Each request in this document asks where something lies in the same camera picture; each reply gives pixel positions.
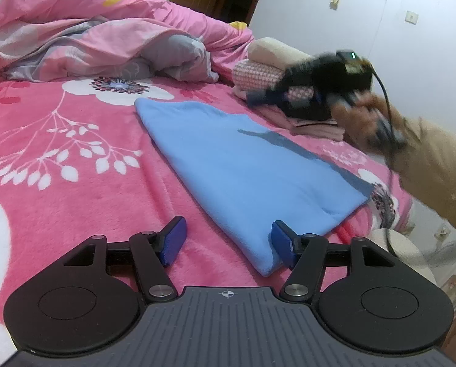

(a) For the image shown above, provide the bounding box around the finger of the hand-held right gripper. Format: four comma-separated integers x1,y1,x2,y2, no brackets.
247,86,290,108

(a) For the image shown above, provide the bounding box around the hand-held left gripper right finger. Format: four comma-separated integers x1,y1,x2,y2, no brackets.
271,220,397,302

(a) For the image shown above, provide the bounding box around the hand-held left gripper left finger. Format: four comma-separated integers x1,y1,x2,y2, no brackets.
64,215,188,302

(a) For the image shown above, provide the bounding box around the blue t-shirt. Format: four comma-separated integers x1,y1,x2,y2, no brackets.
134,97,370,278

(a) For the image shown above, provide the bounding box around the person's right forearm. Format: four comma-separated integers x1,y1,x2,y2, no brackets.
384,117,456,243

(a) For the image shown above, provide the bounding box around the person's right hand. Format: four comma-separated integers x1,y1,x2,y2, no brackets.
331,94,408,157

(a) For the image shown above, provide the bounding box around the cream folded garment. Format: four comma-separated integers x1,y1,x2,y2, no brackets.
247,37,313,69

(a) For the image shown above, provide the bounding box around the pale pink folded garment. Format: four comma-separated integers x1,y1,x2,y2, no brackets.
234,84,345,140

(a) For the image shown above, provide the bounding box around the pink floral fleece blanket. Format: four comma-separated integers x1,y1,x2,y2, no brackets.
0,72,412,367

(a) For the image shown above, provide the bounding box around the white rounded cushion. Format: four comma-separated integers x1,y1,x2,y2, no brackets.
367,227,439,284

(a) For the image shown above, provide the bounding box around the pink patterned quilt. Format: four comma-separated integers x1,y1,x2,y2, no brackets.
0,0,255,83

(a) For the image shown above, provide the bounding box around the black cable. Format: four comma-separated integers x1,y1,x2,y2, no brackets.
369,61,404,261

